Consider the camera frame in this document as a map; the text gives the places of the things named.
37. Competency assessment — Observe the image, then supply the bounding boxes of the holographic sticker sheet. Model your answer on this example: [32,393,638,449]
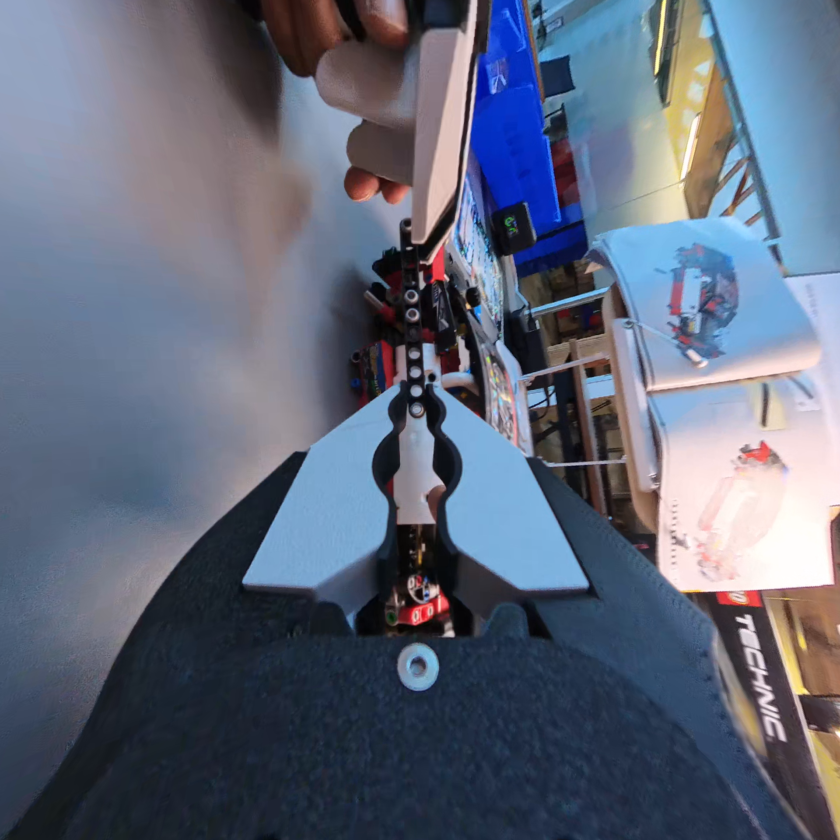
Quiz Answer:
[453,157,508,342]

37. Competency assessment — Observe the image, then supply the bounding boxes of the lego instruction booklet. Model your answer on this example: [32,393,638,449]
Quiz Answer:
[587,217,840,592]

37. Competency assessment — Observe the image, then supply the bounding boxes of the blue bin with white label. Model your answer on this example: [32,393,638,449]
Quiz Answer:
[469,0,589,277]

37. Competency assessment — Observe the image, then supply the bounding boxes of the lego race car model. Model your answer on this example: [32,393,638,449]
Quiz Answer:
[351,246,534,639]

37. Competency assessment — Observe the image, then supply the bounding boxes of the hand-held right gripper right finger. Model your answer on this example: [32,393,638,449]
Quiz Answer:
[427,382,590,634]

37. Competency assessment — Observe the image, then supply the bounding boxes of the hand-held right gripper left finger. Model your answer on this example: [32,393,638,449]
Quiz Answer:
[241,382,411,634]

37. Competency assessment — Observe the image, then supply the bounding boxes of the black box green logo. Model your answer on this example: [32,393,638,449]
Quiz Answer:
[491,202,537,257]

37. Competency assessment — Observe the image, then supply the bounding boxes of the black power adapter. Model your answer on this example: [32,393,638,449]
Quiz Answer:
[508,311,550,389]

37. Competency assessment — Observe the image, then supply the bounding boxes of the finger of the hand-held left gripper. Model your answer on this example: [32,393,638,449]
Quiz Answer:
[411,25,479,261]

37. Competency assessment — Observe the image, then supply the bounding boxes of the lego set box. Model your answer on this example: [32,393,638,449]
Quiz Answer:
[705,587,840,840]

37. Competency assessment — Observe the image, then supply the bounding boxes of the long black lego beam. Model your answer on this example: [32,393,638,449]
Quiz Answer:
[398,218,431,421]

